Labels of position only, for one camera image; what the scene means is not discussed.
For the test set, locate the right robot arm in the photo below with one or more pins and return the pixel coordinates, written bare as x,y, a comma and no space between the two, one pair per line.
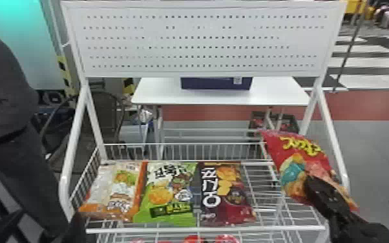
360,232

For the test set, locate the dark red snack packet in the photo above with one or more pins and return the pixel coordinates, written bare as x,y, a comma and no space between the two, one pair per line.
225,200

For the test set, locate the black chair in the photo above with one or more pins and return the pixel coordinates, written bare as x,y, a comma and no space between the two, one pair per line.
108,112

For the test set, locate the green snack packet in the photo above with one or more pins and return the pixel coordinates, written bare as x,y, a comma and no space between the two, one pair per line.
167,196

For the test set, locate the blue box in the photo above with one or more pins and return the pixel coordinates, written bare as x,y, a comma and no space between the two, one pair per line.
215,83

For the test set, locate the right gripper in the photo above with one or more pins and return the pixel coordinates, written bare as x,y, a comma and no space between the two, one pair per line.
328,200

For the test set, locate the white side table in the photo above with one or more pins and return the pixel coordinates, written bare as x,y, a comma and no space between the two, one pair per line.
269,91

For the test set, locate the person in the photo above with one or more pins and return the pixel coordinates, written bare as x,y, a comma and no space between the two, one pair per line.
4,101

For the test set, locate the red noodle cup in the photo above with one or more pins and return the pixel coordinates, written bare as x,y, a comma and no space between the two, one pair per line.
226,239
192,239

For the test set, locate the orange snack packet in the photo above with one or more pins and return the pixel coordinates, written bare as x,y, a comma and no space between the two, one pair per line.
113,193

